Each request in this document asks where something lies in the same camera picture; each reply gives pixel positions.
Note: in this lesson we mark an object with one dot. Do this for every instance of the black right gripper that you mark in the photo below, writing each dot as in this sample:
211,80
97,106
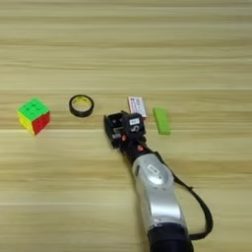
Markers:
134,147

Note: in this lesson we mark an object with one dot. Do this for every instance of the green rectangular block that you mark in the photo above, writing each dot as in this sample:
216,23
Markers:
161,121

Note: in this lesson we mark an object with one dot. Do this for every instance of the colourful puzzle cube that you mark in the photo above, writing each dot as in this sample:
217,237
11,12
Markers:
32,114

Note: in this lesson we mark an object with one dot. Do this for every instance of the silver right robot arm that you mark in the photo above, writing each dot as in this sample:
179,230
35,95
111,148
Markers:
160,200

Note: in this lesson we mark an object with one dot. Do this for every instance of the red and white flat box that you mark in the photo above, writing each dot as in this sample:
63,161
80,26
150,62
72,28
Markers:
137,104

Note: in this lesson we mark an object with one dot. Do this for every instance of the black tape roll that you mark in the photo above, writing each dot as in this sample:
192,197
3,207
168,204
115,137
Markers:
73,110

